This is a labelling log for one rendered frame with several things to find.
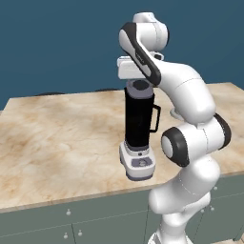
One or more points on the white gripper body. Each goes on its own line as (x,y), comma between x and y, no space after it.
(127,68)

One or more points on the white plate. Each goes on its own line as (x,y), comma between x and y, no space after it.
(174,113)

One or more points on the white blender base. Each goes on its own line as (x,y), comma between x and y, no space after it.
(139,163)

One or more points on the grey-green cupboard door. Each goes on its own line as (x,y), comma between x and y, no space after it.
(222,219)
(35,236)
(111,230)

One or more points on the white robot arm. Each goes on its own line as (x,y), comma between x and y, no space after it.
(190,95)

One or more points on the grey blender lid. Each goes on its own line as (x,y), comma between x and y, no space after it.
(139,89)

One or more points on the grey-green narrow drawer front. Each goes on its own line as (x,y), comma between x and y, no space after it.
(230,186)

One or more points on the round white knob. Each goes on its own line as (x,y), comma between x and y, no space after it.
(65,235)
(79,233)
(68,212)
(202,210)
(215,188)

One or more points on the black blender jar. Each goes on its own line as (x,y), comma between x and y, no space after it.
(137,120)

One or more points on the grey-green wide drawer front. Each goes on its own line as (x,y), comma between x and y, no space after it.
(95,211)

